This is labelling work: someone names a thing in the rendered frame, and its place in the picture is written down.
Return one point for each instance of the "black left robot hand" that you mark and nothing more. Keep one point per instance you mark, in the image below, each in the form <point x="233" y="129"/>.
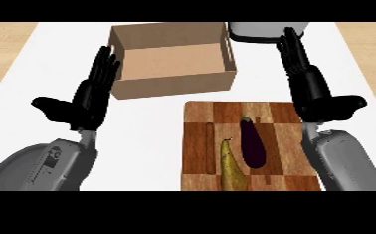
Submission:
<point x="87" y="98"/>

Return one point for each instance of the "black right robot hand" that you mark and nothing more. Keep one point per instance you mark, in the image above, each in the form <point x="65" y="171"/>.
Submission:
<point x="313" y="92"/>

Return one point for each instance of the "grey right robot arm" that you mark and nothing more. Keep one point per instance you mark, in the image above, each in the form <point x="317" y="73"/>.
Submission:
<point x="338" y="161"/>

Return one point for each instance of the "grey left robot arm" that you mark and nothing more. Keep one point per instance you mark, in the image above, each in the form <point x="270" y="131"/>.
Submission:
<point x="49" y="168"/>

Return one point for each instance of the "dark purple eggplant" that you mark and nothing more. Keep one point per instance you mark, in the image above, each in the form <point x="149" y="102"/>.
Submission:
<point x="252" y="145"/>

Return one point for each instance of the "brown cardboard box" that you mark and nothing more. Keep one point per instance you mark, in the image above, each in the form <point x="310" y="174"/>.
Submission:
<point x="171" y="62"/>

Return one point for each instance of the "checkered wooden cutting board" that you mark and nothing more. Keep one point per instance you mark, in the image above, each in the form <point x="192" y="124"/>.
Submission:
<point x="201" y="145"/>

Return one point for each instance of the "yellow-green pear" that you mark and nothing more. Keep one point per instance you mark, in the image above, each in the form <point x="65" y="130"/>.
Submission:
<point x="230" y="171"/>

